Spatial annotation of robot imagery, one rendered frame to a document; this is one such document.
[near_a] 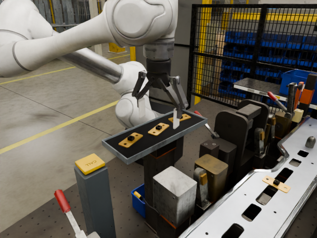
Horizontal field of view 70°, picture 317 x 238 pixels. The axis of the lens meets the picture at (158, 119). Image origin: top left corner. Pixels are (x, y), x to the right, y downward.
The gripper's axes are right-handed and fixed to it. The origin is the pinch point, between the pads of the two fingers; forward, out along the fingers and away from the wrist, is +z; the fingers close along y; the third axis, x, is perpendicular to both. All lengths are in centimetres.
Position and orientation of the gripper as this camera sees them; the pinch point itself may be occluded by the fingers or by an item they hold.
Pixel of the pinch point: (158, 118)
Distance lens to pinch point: 76.6
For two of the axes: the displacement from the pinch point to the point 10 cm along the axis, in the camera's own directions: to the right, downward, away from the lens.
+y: 8.4, 2.4, -4.8
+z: 0.0, 8.9, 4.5
